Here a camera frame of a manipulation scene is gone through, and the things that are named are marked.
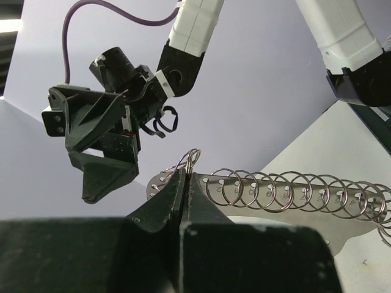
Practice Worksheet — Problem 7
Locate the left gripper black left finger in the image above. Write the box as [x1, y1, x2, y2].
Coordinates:
[1, 170, 186, 292]

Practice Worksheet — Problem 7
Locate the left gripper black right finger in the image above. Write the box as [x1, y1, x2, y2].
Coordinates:
[180, 173, 342, 292]

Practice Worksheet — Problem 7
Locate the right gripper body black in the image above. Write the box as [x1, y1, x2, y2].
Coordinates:
[89, 47, 177, 155]

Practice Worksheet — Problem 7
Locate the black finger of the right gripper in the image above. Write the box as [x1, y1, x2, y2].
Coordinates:
[68, 152, 137, 204]
[42, 85, 125, 151]

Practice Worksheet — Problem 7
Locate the metal key holder red handle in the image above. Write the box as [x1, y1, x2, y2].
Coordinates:
[147, 149, 390, 256]

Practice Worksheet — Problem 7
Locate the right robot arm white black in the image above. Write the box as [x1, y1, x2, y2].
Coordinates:
[42, 1, 390, 204]

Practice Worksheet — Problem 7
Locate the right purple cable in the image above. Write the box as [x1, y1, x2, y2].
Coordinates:
[60, 0, 181, 86]

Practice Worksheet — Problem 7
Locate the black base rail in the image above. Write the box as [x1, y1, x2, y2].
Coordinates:
[349, 104, 390, 154]

